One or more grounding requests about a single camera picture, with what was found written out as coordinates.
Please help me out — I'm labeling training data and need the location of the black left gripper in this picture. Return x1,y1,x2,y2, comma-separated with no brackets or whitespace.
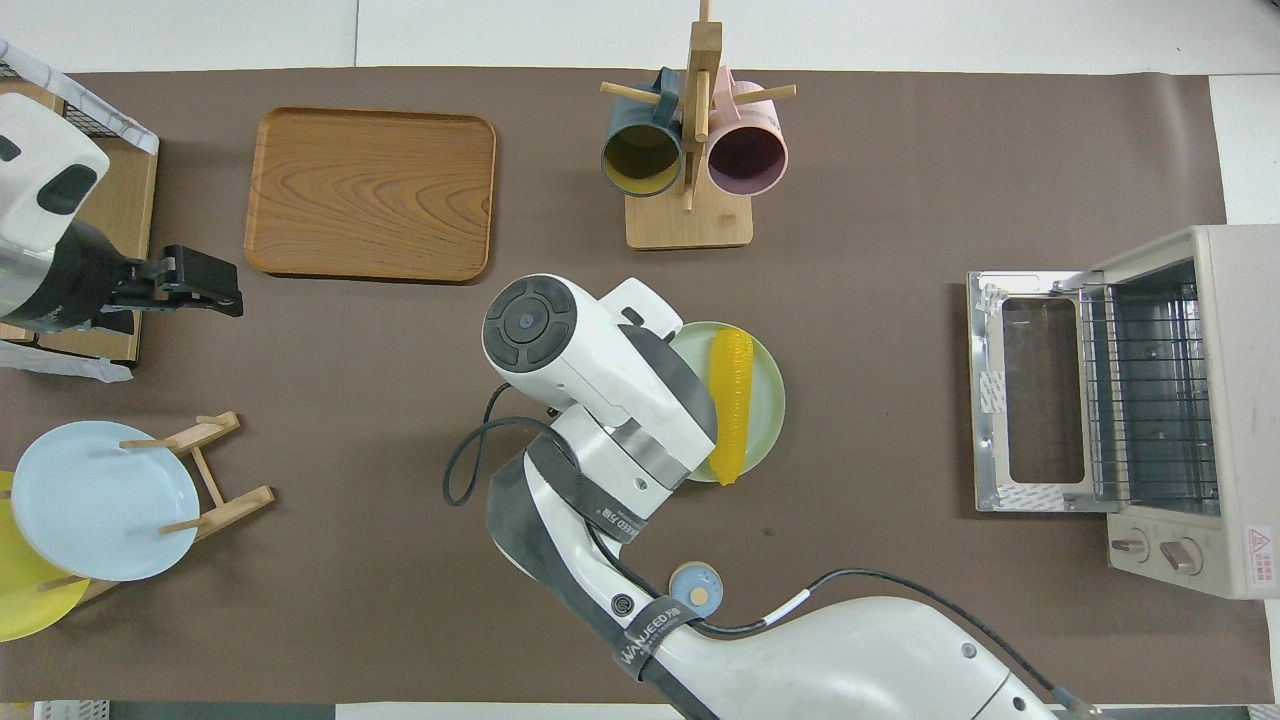
104,246,244,319

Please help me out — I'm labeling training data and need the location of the yellow corn cob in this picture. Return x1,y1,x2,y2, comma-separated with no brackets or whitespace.
708,328,755,488

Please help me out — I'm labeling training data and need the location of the pale green plate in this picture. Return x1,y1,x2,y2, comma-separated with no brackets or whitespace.
665,321,787,484

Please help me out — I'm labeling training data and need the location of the glass oven door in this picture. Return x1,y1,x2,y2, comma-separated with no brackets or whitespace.
966,270,1123,514

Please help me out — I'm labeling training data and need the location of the beige toaster oven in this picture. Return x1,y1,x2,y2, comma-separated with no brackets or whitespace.
1085,225,1280,601

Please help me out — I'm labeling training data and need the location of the brown table mat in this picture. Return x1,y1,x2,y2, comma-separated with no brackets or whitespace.
0,67,1273,706

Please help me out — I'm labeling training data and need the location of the wooden serving tray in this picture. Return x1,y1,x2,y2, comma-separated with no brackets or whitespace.
243,107,498,285

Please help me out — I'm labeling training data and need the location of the white paper strip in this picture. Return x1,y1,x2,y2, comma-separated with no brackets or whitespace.
0,340,134,384

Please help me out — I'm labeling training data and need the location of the wooden plate rack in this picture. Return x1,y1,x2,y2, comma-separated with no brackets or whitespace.
40,411,276,606

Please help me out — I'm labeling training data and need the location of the white checkered cloth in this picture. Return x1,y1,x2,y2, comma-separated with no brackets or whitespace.
0,38,159,156

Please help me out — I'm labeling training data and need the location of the light blue plate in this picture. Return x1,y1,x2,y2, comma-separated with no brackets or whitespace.
10,420,201,583

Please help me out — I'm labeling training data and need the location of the yellow plate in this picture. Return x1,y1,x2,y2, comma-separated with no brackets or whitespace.
0,470,91,643

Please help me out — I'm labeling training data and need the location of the dark blue mug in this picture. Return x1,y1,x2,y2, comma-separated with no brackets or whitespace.
600,68,686,198

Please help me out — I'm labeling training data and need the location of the wooden mug tree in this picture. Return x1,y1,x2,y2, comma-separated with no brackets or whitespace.
600,0,798,251

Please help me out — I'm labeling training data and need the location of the pink mug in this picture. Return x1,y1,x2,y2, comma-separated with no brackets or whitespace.
705,66,789,198

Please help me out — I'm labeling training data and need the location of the black wire basket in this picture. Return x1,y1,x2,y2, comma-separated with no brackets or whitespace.
0,55,71,116

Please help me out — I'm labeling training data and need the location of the metal oven wire rack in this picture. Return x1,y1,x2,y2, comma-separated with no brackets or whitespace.
1080,283,1223,506

